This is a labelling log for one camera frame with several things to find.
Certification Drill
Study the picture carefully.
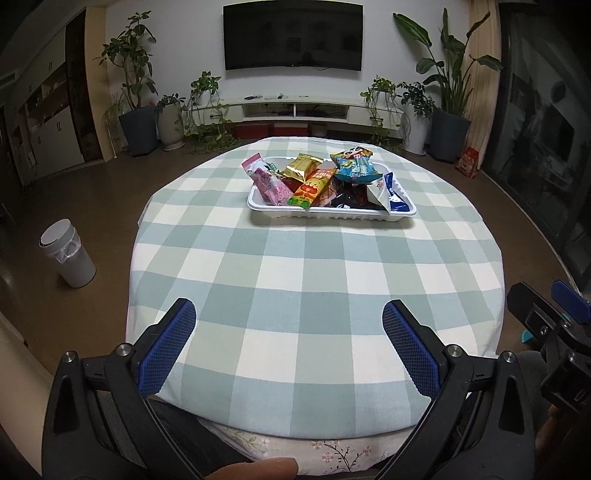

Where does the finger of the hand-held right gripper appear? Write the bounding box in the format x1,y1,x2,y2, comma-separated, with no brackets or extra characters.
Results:
508,281,578,352
551,279,591,324

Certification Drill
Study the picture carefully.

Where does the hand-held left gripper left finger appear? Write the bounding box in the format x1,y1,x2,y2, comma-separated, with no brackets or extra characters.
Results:
41,298,204,480

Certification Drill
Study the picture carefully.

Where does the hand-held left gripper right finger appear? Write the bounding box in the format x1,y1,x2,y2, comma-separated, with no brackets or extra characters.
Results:
379,299,536,480

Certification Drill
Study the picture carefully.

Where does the dark blue cake packet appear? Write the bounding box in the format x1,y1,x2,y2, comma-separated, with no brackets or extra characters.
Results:
385,178,416,214

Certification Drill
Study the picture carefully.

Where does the white snack packet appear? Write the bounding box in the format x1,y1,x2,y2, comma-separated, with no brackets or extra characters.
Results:
366,172,395,214

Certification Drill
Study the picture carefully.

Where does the black snack packet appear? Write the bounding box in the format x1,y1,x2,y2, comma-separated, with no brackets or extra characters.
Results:
339,182,386,210

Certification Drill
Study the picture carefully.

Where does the white plastic tray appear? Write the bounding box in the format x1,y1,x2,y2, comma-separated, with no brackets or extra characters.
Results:
247,157,417,223

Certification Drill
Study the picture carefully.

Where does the orange cartoon snack packet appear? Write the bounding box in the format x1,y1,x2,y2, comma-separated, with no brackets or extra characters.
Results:
287,167,338,209

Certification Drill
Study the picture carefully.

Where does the light blue cartoon snack packet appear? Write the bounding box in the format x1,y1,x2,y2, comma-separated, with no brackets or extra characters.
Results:
329,148,385,184

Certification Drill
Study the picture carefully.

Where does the pink snack packet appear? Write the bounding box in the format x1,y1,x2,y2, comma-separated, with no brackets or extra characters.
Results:
241,153,293,207

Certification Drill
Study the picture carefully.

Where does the gold snack packet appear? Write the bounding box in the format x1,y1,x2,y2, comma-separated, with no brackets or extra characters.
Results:
281,153,324,183

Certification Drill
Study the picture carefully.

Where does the person's left hand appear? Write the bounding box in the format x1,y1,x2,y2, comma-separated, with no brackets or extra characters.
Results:
203,457,299,480

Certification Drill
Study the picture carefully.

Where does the white trash bin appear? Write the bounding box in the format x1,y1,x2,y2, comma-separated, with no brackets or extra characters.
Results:
38,219,98,289

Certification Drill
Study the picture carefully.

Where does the green white checkered tablecloth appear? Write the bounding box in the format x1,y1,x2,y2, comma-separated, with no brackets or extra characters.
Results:
126,136,504,439

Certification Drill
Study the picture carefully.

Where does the floral under cloth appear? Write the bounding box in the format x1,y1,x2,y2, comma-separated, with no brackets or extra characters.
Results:
203,418,416,476

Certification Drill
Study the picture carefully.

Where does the glass sliding door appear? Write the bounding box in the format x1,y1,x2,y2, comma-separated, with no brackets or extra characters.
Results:
485,9,591,287

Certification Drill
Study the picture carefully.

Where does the red box on floor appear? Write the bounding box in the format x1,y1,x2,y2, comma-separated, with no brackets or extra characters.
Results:
455,147,481,179

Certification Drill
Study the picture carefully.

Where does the large-leaf plant dark pot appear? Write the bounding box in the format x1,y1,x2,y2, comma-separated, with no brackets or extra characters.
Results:
393,8,504,162

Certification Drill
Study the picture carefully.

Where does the bushy plant white pot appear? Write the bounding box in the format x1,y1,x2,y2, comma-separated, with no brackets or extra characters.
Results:
397,82,437,156

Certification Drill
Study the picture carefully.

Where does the tall tree plant dark pot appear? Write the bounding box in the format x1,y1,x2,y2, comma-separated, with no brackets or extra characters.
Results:
95,11,160,158

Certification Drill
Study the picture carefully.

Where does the small plant grey patterned pot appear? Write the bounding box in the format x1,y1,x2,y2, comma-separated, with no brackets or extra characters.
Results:
154,93,187,151

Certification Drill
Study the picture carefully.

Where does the beige curtain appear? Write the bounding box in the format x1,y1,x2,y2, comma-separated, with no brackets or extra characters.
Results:
462,0,502,162

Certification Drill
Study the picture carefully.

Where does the white television console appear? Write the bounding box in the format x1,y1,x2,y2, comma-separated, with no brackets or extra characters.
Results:
187,95,407,127

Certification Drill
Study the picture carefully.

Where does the trailing vine plant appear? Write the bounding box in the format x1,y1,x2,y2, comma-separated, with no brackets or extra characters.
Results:
182,70,238,155

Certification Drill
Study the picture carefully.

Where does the black wall television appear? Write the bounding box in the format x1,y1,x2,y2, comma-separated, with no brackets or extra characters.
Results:
223,1,364,72

